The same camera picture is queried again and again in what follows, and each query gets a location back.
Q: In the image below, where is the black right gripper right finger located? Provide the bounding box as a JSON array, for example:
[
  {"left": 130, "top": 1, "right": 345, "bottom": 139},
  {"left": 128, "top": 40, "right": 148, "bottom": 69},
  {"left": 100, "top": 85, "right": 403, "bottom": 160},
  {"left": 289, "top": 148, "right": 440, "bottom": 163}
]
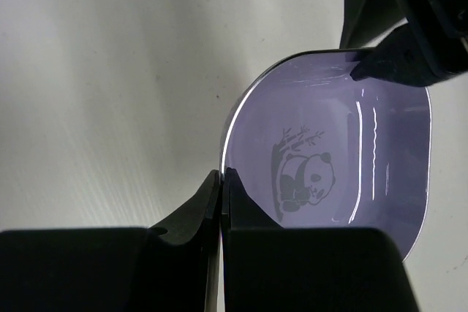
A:
[{"left": 222, "top": 169, "right": 418, "bottom": 311}]

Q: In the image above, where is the purple plate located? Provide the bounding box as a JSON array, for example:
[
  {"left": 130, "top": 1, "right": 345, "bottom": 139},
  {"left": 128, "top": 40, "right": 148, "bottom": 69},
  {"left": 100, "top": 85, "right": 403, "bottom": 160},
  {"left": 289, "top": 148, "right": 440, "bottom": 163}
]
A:
[{"left": 219, "top": 50, "right": 431, "bottom": 258}]

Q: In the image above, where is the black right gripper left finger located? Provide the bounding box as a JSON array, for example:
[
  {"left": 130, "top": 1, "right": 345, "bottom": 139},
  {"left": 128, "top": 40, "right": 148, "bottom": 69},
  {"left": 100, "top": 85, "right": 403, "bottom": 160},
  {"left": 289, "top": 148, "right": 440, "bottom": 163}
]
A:
[{"left": 1, "top": 170, "right": 221, "bottom": 311}]

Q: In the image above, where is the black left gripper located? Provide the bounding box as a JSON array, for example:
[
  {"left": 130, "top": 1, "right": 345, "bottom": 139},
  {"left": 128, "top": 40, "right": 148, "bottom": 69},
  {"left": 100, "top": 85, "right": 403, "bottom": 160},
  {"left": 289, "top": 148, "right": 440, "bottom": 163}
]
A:
[{"left": 339, "top": 0, "right": 467, "bottom": 87}]

